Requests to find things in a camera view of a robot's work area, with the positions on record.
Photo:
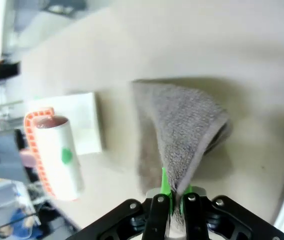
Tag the black box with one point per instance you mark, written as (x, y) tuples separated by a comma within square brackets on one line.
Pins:
[(8, 70)]

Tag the black right gripper right finger with green tip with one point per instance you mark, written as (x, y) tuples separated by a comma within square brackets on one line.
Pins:
[(194, 217)]

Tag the white folded tablet stand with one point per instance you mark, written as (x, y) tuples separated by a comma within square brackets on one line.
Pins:
[(84, 120)]

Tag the gray-blue flat panel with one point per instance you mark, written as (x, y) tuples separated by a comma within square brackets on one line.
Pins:
[(4, 155)]

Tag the brown-gray terry cloth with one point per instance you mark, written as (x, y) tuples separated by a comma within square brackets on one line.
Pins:
[(182, 125)]

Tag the black right gripper left finger with green tip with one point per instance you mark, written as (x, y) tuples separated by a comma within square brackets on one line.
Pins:
[(157, 217)]

